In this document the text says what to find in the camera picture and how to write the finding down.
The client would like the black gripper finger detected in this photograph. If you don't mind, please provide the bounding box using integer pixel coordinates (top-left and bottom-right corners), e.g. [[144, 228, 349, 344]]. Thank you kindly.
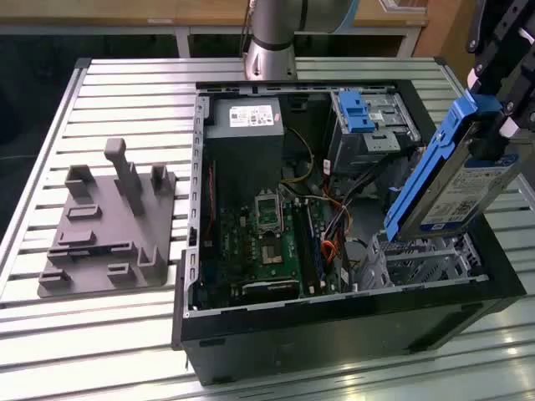
[[471, 27, 535, 162], [465, 0, 532, 92]]

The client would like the hard disk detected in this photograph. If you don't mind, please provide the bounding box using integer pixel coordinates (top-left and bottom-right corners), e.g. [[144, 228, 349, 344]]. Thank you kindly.
[[382, 94, 522, 246]]

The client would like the red yellow black power wire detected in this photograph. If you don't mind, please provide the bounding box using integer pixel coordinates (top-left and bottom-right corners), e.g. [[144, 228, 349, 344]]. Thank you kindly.
[[320, 195, 354, 268]]

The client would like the grey metal disk bay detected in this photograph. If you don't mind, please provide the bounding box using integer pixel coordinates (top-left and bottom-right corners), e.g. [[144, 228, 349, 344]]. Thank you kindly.
[[359, 231, 490, 293]]

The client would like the black RAM slot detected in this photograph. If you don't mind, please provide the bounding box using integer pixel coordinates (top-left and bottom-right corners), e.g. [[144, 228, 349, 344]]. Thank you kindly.
[[309, 200, 328, 297], [303, 199, 323, 297], [291, 199, 313, 298], [296, 199, 318, 298]]

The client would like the blue drive latch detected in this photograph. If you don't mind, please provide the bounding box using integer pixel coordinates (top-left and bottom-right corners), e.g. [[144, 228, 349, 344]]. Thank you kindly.
[[339, 90, 375, 134]]

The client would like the grey metal drive cage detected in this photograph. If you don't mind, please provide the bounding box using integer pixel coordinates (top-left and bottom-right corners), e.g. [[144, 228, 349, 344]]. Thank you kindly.
[[328, 89, 421, 176]]

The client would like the metal socket cover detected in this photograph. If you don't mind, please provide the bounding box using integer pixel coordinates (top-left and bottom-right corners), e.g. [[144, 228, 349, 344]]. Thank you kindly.
[[253, 188, 284, 236]]

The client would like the grey power supply unit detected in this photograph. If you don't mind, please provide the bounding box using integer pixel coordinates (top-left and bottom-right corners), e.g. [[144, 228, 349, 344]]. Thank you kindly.
[[203, 98, 286, 197]]

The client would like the black open PC case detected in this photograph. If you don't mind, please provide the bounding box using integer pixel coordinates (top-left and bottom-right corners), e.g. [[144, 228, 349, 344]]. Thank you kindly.
[[171, 79, 527, 388]]

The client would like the black graphics card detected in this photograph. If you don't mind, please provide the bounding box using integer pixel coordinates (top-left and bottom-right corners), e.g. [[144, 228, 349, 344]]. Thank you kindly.
[[232, 277, 302, 302]]

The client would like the green motherboard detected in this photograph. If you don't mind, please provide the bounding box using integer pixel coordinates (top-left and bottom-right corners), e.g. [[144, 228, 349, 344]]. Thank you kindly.
[[199, 183, 335, 300]]

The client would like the grey parts rack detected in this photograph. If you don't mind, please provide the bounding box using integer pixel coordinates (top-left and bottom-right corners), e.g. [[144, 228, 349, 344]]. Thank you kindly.
[[37, 137, 179, 300]]

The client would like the black cable bundle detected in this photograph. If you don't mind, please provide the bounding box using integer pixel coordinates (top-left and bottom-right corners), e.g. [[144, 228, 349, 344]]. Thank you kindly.
[[329, 154, 409, 226]]

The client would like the yellow black supply cable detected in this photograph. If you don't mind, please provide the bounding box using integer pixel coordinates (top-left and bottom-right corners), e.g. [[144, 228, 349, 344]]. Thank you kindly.
[[280, 127, 315, 185]]

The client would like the thin cable at arm foot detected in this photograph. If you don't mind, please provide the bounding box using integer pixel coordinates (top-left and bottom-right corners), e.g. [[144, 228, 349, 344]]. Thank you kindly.
[[240, 0, 257, 58]]

